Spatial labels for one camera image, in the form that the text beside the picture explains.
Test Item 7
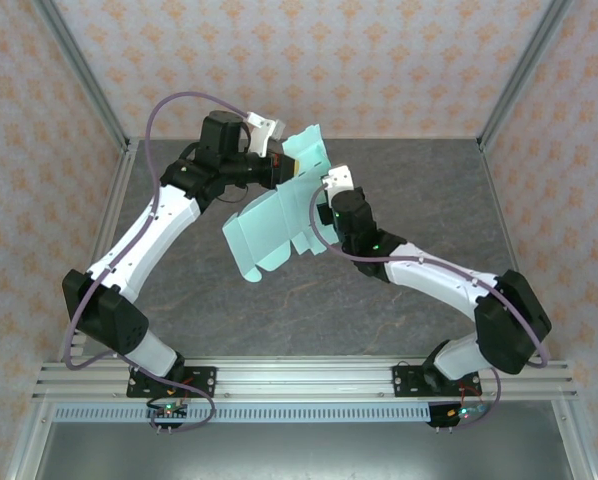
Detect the teal paper box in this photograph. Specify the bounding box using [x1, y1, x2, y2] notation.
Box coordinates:
[221, 124, 338, 284]

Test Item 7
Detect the right circuit board with LEDs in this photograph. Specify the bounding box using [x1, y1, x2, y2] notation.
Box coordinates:
[428, 402, 490, 429]

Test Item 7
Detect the circuit board with leds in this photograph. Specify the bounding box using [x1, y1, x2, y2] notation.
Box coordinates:
[146, 402, 188, 421]
[428, 402, 490, 429]

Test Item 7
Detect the left circuit board with LEDs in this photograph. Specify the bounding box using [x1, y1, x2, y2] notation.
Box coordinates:
[146, 402, 188, 421]

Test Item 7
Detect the aluminium side rail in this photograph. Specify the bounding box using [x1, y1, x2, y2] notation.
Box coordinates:
[478, 138, 548, 361]
[58, 138, 141, 362]

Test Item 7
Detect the aluminium frame post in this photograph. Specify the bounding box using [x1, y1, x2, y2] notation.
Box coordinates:
[477, 0, 576, 151]
[32, 0, 132, 151]

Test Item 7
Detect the aluminium mounting rail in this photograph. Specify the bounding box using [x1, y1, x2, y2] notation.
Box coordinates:
[31, 355, 578, 401]

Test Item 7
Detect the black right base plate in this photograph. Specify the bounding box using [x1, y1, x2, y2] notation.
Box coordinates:
[392, 363, 480, 399]

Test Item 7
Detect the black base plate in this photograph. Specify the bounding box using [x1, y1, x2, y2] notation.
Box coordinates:
[126, 366, 218, 399]
[392, 363, 480, 399]

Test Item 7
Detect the grey slotted cable duct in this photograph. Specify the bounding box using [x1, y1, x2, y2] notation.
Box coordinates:
[53, 403, 433, 425]

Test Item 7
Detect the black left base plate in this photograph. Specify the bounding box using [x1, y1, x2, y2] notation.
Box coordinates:
[126, 366, 218, 399]

